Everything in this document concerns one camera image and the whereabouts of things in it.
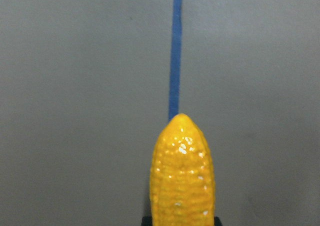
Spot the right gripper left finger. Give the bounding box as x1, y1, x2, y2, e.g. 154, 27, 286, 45
141, 216, 153, 226

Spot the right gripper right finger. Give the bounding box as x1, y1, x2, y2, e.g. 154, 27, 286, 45
214, 216, 223, 226

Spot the yellow corn cob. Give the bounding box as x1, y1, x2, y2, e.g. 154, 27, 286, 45
149, 113, 216, 226

